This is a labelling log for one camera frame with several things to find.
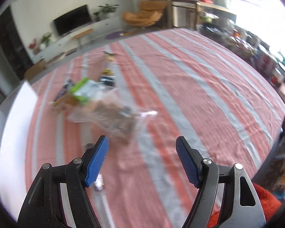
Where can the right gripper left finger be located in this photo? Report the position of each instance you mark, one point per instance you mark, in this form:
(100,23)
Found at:
(54,186)

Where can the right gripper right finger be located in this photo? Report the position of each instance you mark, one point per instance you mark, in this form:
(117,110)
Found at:
(240,205)

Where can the beige biscuit packet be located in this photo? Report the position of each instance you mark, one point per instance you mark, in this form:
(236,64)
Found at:
(64,102)

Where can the bread loaf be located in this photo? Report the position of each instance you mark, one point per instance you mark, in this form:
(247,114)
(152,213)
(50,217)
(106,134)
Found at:
(117,117)

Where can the dark chocolate bar wrapper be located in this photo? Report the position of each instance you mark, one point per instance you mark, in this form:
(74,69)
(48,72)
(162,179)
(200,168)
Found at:
(65,88)

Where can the long stick snack packet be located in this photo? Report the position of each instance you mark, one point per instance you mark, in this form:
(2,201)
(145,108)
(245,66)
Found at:
(107,76)

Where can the white board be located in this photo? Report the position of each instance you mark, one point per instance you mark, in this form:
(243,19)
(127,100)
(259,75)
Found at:
(15,117)

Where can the cardboard box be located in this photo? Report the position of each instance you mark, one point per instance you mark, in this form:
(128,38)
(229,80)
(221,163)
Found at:
(34,70)

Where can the striped red grey tablecloth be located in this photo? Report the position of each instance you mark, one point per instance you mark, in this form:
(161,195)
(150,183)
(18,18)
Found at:
(199,89)

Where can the red flower plant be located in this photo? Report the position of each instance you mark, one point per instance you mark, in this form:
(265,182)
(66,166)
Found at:
(34,47)

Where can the white tv cabinet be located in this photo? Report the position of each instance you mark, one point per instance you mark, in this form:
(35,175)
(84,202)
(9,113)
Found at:
(65,43)

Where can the potted plant in white vase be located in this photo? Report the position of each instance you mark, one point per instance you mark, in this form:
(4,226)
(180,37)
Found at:
(45,41)

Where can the small wooden bench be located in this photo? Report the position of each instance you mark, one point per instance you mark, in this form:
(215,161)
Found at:
(79,36)

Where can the purple round mat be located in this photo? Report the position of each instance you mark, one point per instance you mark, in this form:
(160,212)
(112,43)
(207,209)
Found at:
(115,35)

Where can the dark display cabinet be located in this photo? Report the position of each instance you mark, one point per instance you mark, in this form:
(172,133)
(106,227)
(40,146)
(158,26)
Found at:
(12,45)

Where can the black television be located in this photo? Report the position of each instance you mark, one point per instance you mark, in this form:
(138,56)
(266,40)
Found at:
(72,20)

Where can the small dark potted plant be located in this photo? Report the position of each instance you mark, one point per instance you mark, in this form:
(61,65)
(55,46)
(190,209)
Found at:
(97,16)

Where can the large green potted plant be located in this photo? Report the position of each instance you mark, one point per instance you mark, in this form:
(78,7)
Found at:
(108,10)

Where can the wooden side table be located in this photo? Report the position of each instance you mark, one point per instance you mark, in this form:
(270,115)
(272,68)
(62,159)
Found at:
(191,13)

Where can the orange lounge chair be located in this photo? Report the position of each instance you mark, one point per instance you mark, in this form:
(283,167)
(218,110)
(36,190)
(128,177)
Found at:
(150,12)

